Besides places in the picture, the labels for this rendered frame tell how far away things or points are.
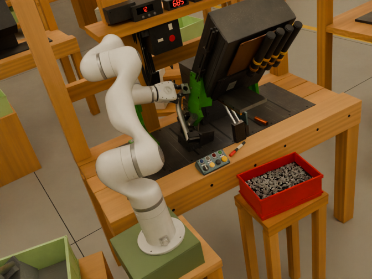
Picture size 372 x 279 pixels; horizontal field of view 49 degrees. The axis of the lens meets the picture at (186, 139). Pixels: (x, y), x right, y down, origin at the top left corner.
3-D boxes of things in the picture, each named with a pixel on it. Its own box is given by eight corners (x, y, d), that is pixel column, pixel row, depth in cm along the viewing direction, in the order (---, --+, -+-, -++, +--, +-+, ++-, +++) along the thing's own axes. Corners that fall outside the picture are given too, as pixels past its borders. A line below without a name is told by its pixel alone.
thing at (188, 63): (247, 107, 241) (241, 52, 222) (202, 126, 231) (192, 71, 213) (230, 96, 255) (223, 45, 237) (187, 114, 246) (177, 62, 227)
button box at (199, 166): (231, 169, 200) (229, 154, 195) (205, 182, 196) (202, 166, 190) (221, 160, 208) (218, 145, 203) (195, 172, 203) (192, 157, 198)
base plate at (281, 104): (316, 107, 231) (316, 104, 230) (140, 190, 196) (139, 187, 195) (269, 84, 264) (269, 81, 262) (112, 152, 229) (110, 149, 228)
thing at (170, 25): (183, 46, 215) (178, 17, 207) (154, 56, 210) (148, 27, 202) (172, 40, 225) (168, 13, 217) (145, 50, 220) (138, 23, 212)
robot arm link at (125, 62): (125, 185, 144) (170, 173, 143) (115, 178, 133) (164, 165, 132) (101, 63, 160) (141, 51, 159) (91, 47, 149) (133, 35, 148)
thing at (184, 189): (361, 123, 233) (362, 99, 225) (119, 247, 186) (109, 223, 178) (341, 114, 244) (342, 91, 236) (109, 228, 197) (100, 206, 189)
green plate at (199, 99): (212, 115, 209) (216, 76, 200) (198, 118, 206) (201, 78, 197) (201, 108, 218) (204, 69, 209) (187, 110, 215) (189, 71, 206)
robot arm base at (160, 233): (192, 240, 153) (179, 203, 143) (145, 263, 149) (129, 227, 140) (175, 212, 169) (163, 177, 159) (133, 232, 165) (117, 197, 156)
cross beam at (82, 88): (265, 29, 261) (264, 15, 256) (71, 103, 220) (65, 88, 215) (261, 27, 265) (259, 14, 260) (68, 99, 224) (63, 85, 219)
